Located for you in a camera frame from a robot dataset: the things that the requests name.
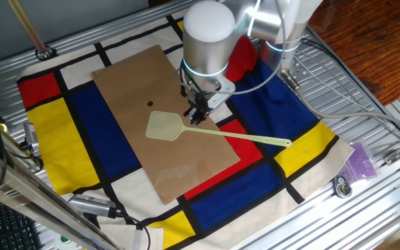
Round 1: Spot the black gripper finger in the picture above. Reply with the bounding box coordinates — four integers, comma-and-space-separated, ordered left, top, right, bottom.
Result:
196, 106, 210, 123
184, 106, 201, 126

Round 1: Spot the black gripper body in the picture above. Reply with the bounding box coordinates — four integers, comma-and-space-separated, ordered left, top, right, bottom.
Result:
180, 84, 215, 115

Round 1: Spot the light green plastic flyswatter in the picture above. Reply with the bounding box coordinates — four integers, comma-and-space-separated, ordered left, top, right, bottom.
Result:
145, 110, 293, 148

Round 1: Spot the brown cardboard sheet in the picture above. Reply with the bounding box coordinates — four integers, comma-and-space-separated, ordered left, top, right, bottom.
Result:
91, 44, 242, 206

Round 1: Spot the colour block cloth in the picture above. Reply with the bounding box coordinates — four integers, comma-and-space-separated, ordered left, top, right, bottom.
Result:
15, 8, 356, 250

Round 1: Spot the small round metal part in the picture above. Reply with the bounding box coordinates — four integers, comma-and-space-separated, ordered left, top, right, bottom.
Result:
332, 173, 353, 199

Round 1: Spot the purple plastic bag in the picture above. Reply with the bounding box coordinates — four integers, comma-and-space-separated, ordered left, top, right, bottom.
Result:
338, 140, 381, 185

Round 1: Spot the white box green button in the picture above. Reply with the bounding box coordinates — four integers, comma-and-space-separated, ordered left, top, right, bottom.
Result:
52, 233, 83, 250

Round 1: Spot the black keyboard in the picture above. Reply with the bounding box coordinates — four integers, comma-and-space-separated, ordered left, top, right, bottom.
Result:
0, 194, 43, 250

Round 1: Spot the silver wrist mount bracket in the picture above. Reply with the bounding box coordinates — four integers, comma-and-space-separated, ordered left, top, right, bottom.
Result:
208, 74, 236, 108

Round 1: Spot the grey base cable with connector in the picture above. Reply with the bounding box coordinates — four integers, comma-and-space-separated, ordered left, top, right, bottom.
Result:
279, 68, 400, 137

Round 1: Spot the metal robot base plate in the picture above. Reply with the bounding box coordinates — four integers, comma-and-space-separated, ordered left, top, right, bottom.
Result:
283, 48, 314, 84

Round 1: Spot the black camera cable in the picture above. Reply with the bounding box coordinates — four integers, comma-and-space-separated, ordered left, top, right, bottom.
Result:
115, 208, 152, 250

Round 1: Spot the silver ribbed camera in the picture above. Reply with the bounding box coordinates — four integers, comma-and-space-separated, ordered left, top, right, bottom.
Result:
67, 193, 117, 219

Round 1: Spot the small grey camera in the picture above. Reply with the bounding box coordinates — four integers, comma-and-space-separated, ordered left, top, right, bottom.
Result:
22, 122, 41, 152

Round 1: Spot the aluminium frame bar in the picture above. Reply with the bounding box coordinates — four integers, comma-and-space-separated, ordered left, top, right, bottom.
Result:
0, 142, 121, 250

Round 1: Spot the metal pole with ring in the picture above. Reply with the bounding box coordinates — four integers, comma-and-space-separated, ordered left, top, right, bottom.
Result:
7, 0, 57, 62

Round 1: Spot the small metal corner bracket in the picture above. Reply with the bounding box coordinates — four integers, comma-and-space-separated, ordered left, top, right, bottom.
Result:
383, 151, 400, 166

